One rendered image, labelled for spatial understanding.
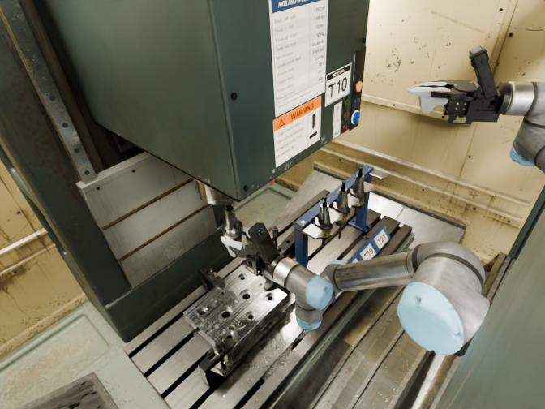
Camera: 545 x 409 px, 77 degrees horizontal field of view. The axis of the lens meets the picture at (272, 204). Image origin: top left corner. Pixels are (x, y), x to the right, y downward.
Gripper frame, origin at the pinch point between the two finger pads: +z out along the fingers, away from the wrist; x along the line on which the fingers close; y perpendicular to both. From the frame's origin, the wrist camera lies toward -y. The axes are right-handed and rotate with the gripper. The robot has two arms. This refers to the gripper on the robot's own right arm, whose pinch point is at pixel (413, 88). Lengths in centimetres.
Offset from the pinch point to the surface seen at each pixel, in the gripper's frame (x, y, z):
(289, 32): -21.4, -17.0, 25.5
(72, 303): -10, 103, 137
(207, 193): -23, 19, 47
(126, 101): -18, -2, 65
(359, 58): 0.0, -6.7, 13.0
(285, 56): -22.5, -13.4, 26.2
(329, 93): -10.1, -2.1, 18.9
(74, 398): -48, 102, 107
